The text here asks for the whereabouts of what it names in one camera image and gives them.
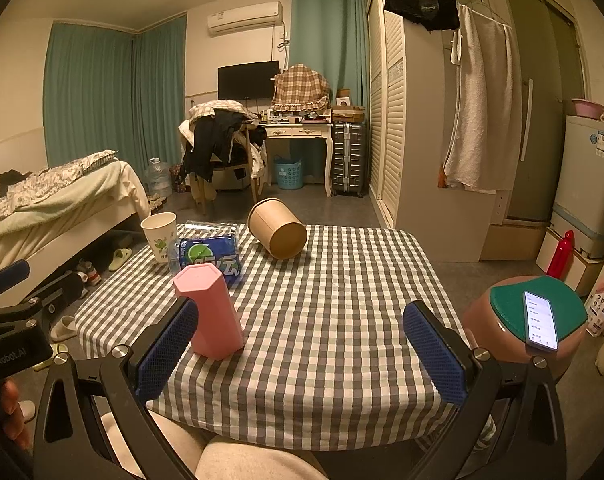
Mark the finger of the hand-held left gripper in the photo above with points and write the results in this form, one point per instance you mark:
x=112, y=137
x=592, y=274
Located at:
x=10, y=271
x=61, y=286

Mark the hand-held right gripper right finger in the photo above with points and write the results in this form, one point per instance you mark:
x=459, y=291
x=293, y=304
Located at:
x=434, y=355

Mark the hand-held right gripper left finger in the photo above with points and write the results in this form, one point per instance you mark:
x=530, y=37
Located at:
x=165, y=351

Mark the pink hexagonal cup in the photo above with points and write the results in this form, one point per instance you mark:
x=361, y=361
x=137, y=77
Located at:
x=211, y=310

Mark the white paper cup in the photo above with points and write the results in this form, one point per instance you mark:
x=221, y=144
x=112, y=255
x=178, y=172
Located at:
x=159, y=237

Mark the brown paper cup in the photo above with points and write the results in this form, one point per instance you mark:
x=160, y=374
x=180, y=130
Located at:
x=277, y=230

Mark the person's left hand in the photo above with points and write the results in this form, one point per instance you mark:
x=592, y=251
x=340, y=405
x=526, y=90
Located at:
x=11, y=410

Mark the sneakers under bed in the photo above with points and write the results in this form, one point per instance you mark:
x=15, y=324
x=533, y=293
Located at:
x=87, y=272

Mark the yellow slipper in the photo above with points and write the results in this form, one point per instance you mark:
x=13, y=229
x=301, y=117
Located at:
x=51, y=356

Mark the white slipper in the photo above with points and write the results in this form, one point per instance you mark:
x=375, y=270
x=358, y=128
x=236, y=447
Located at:
x=62, y=329

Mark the brown round stool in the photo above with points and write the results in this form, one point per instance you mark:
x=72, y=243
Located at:
x=482, y=325

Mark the bed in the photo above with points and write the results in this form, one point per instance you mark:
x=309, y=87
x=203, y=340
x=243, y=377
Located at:
x=56, y=225

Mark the green slipper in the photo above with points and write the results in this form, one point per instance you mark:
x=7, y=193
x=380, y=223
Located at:
x=119, y=259

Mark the green seat cushion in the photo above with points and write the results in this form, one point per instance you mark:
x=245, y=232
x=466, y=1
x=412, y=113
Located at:
x=507, y=305

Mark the person's left leg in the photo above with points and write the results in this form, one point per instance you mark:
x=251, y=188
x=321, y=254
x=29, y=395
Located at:
x=151, y=445

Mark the person's leg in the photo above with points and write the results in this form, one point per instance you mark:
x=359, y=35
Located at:
x=257, y=462
x=151, y=445

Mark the blue tissue pack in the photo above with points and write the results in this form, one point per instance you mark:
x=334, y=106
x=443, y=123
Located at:
x=209, y=257

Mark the patterned duvet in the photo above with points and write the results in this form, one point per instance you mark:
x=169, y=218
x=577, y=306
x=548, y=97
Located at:
x=56, y=177

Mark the smartphone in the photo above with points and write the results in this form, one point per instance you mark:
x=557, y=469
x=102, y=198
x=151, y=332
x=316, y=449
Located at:
x=541, y=320

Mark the grey checkered tablecloth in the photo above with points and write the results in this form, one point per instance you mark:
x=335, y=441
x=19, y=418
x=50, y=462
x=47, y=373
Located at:
x=322, y=320

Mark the large water jug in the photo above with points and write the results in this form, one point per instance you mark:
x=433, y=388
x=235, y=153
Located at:
x=157, y=180

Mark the person's right leg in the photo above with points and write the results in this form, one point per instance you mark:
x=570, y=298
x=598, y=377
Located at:
x=257, y=462

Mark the red bottle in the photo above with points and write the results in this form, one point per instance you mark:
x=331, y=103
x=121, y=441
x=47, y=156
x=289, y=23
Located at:
x=562, y=257

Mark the wide teal curtain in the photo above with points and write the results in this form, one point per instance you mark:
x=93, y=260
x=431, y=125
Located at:
x=106, y=105

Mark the wooden chair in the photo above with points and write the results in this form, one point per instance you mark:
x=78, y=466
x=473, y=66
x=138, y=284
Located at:
x=256, y=170

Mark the black jacket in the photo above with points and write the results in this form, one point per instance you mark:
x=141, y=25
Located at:
x=209, y=145

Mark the grey ribbed suitcase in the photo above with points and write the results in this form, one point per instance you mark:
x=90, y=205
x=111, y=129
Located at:
x=349, y=160

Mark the blue plastic basket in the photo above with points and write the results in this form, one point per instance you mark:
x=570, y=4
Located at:
x=288, y=174

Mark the small white fridge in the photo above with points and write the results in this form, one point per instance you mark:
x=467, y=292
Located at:
x=587, y=185

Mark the white louvred wardrobe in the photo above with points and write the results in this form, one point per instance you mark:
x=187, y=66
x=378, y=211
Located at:
x=422, y=110

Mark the beige hanging towel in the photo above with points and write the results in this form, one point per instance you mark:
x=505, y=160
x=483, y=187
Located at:
x=479, y=110

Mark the white desk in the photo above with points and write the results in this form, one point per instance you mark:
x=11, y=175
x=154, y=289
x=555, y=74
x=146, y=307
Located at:
x=297, y=132

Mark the cardboard box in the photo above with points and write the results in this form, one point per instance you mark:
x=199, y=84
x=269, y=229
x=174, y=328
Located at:
x=348, y=110

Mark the black television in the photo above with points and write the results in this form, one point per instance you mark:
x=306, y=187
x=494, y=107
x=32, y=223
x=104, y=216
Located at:
x=247, y=80

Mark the frosted sliding door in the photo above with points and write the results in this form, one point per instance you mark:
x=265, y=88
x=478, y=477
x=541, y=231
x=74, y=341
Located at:
x=547, y=100

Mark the pink basin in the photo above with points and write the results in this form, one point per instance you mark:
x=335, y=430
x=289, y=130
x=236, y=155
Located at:
x=589, y=108

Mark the plaid cloth cover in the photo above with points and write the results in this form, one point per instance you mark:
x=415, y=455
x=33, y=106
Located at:
x=302, y=87

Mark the white air conditioner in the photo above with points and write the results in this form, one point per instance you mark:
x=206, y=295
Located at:
x=244, y=17

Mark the narrow teal curtain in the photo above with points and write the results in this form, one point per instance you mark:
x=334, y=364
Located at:
x=327, y=25

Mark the black hanging garment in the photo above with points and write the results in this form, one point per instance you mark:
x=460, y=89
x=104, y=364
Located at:
x=422, y=7

